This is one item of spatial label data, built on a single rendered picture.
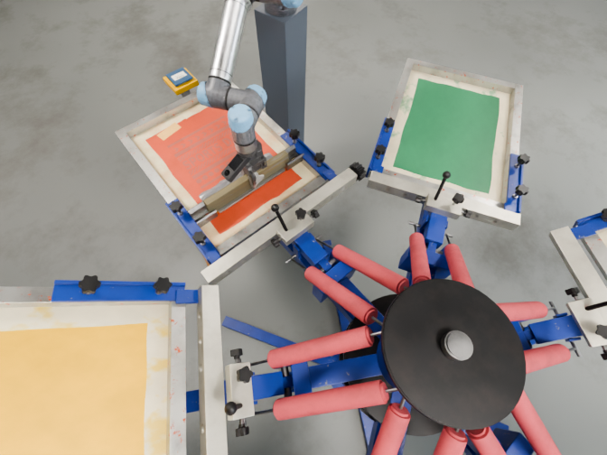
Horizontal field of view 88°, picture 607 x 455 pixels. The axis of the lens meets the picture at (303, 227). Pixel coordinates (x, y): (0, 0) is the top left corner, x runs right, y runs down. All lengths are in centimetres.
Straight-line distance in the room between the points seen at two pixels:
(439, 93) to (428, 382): 142
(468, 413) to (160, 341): 75
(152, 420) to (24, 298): 41
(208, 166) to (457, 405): 119
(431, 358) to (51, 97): 367
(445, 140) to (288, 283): 127
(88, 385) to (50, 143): 269
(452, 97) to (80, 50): 356
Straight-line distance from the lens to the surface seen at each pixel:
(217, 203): 122
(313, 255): 109
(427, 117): 170
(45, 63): 426
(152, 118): 166
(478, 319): 85
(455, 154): 159
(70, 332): 98
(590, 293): 127
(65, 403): 95
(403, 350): 77
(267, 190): 132
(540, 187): 314
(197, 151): 150
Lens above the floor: 205
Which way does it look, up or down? 63 degrees down
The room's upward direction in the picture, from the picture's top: 2 degrees clockwise
